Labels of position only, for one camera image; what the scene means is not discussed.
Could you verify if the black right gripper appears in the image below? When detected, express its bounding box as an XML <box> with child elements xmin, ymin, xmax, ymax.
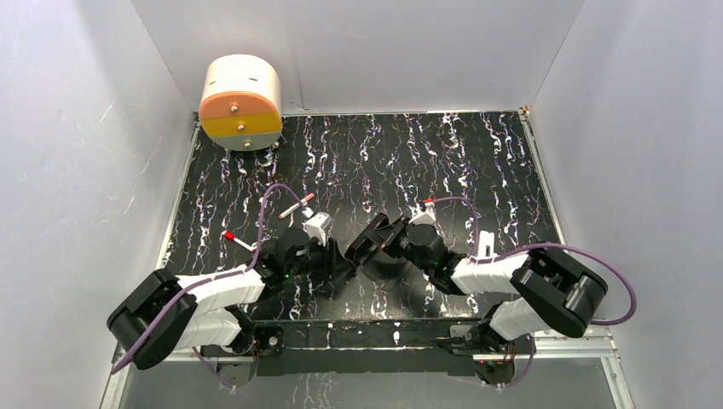
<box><xmin>366</xmin><ymin>215</ymin><xmax>432</xmax><ymax>275</ymax></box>

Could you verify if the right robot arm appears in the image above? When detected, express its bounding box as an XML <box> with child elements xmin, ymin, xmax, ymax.
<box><xmin>345</xmin><ymin>214</ymin><xmax>608</xmax><ymax>354</ymax></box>

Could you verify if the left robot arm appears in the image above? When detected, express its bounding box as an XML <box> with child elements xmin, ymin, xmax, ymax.
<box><xmin>107</xmin><ymin>228</ymin><xmax>354</xmax><ymax>372</ymax></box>

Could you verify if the pink white marker pen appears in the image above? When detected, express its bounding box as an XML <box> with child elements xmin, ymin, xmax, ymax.
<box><xmin>279</xmin><ymin>193</ymin><xmax>315</xmax><ymax>220</ymax></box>

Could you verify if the small red-capped white pen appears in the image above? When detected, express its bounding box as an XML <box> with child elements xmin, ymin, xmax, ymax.
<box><xmin>223</xmin><ymin>230</ymin><xmax>257</xmax><ymax>252</ymax></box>

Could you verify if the round cream drawer cabinet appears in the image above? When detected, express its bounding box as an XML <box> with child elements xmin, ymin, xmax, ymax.
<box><xmin>198</xmin><ymin>55</ymin><xmax>283</xmax><ymax>152</ymax></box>

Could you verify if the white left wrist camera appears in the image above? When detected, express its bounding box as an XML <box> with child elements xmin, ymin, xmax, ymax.
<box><xmin>302</xmin><ymin>208</ymin><xmax>332</xmax><ymax>245</ymax></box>

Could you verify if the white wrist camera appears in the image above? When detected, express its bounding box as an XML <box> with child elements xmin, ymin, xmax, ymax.
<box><xmin>410</xmin><ymin>199</ymin><xmax>437</xmax><ymax>225</ymax></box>
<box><xmin>302</xmin><ymin>208</ymin><xmax>332</xmax><ymax>245</ymax></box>

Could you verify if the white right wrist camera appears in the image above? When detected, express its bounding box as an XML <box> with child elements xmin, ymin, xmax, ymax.
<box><xmin>410</xmin><ymin>199</ymin><xmax>437</xmax><ymax>225</ymax></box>

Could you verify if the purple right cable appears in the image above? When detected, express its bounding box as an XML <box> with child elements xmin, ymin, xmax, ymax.
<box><xmin>426</xmin><ymin>196</ymin><xmax>639</xmax><ymax>389</ymax></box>

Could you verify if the purple cable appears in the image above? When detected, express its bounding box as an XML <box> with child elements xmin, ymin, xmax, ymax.
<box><xmin>110</xmin><ymin>183</ymin><xmax>309</xmax><ymax>390</ymax></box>
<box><xmin>426</xmin><ymin>196</ymin><xmax>639</xmax><ymax>389</ymax></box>

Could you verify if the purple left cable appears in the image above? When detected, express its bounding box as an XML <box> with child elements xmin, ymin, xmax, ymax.
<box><xmin>110</xmin><ymin>183</ymin><xmax>309</xmax><ymax>390</ymax></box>

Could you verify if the aluminium front rail frame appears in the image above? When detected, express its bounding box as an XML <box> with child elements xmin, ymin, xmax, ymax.
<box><xmin>101</xmin><ymin>319</ymin><xmax>633</xmax><ymax>408</ymax></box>

